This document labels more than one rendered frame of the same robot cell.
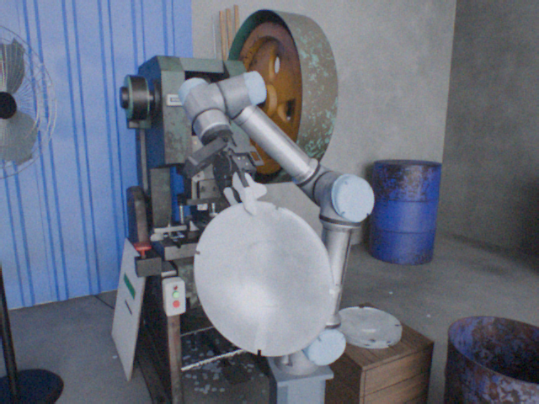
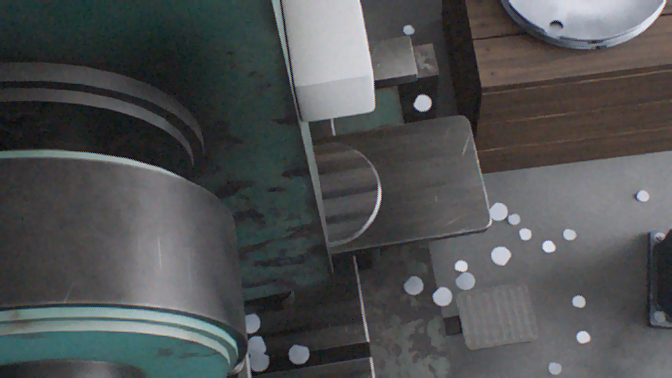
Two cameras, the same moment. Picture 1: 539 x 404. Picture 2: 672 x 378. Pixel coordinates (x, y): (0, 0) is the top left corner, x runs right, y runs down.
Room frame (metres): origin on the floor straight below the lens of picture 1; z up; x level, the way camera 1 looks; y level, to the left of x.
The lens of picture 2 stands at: (1.46, 0.59, 1.75)
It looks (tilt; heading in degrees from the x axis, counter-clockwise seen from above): 66 degrees down; 300
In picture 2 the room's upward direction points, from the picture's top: 10 degrees counter-clockwise
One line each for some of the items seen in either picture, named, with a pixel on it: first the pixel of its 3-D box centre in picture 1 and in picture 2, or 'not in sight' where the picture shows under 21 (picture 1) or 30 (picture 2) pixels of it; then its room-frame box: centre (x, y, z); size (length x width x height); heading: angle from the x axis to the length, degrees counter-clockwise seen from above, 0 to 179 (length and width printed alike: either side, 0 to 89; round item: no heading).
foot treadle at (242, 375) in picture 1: (216, 350); (358, 341); (1.67, 0.22, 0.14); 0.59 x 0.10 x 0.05; 28
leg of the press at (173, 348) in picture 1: (143, 281); not in sight; (1.79, 0.59, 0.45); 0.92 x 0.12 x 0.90; 28
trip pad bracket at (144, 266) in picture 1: (149, 277); not in sight; (1.44, 0.45, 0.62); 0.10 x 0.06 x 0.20; 118
